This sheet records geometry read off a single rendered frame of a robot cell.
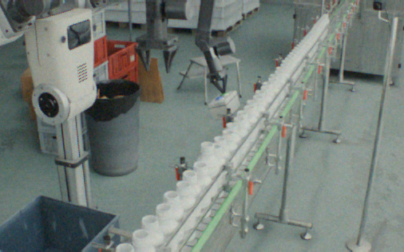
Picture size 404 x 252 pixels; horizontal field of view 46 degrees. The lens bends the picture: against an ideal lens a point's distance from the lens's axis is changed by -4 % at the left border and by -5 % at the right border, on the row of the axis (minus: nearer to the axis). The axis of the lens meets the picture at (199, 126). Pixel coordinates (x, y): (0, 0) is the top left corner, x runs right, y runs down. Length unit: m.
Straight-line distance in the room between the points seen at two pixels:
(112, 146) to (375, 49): 3.59
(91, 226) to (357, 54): 4.90
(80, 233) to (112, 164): 2.04
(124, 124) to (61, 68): 1.87
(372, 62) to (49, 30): 4.89
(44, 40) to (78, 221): 0.62
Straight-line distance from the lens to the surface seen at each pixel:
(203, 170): 1.35
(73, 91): 1.77
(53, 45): 1.70
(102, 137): 3.59
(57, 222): 1.73
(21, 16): 1.57
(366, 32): 6.05
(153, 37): 1.34
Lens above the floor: 1.79
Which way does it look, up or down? 23 degrees down
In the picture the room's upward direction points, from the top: straight up
